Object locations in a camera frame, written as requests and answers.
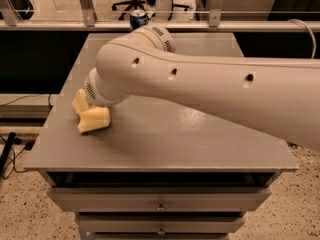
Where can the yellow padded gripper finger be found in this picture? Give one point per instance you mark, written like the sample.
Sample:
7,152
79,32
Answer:
80,102

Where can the yellow sponge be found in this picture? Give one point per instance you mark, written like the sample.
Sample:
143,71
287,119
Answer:
93,119

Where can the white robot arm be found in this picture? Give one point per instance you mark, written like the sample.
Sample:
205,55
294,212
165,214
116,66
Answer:
280,97

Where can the blue pepsi can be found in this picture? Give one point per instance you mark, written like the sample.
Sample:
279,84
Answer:
138,18

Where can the upper grey drawer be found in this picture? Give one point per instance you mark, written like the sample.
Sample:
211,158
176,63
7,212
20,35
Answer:
233,199

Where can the grey drawer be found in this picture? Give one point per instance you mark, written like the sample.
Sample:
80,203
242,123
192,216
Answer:
233,199
159,223

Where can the grey drawer cabinet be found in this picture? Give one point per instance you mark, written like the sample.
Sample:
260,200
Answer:
155,144

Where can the lower grey drawer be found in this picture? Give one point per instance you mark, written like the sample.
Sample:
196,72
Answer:
159,223

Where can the metal railing frame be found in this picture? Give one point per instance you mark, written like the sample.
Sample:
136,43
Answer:
178,15

